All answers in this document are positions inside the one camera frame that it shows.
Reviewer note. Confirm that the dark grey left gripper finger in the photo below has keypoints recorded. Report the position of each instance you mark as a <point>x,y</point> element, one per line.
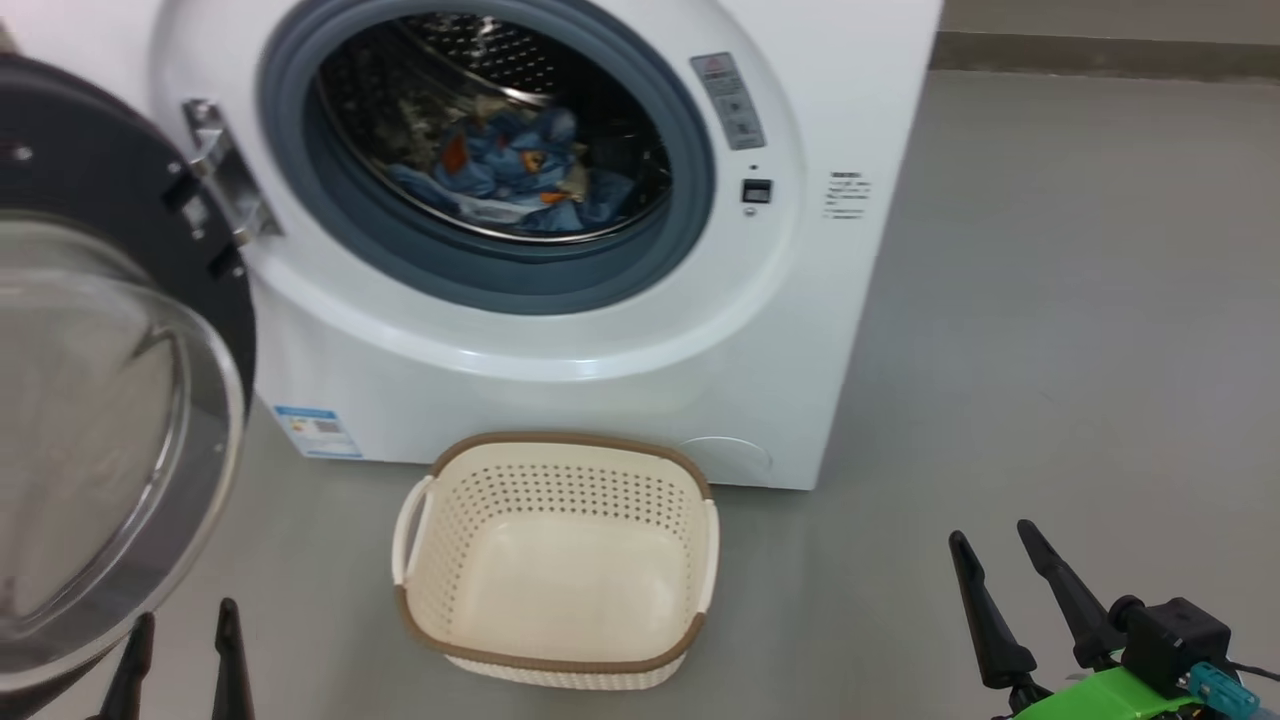
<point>130,680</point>
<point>232,670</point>

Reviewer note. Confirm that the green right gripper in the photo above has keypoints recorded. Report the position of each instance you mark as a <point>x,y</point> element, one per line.
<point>1100,700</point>

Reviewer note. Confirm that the dark round glass washer door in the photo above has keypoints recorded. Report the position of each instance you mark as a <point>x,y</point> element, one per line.
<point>100,170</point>

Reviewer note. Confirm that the light blue garment orange patches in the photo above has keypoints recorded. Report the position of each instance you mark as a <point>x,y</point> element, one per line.
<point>600,205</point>

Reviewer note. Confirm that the cream perforated laundry basket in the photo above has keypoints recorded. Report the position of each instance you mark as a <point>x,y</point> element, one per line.
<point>560,580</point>

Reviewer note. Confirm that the white front-load washing machine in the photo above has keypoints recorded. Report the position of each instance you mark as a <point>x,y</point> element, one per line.
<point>820,330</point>

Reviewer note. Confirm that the metal door hinge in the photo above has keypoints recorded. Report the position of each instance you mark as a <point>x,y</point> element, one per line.
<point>235,185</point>

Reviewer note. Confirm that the grey rubber door gasket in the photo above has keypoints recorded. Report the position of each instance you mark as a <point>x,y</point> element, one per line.
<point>640,260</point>

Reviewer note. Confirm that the blue energy label sticker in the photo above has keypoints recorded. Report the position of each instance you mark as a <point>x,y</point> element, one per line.
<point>318,432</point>

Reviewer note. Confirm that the round white filter cover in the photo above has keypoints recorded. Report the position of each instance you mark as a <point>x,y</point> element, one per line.
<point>730,458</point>

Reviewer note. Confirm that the grey warning sticker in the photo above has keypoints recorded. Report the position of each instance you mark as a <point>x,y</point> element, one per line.
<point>728,100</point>

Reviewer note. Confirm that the steel perforated washer drum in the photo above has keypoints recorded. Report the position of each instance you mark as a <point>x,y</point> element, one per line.
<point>480,55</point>

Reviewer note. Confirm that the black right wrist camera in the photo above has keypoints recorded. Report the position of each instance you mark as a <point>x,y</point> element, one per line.
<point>1175,640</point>

